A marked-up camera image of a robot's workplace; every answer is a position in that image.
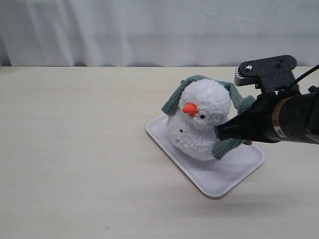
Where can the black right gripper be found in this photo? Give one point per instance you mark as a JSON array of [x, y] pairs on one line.
[[255, 121]]

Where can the green fuzzy scarf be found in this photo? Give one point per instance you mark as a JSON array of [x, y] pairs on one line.
[[223, 146]]

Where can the white plush snowman toy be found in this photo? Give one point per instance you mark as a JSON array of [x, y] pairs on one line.
[[203, 105]]

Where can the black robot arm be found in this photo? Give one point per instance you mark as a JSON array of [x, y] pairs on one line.
[[276, 118]]

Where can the white plastic tray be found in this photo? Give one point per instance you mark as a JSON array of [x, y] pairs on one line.
[[214, 179]]

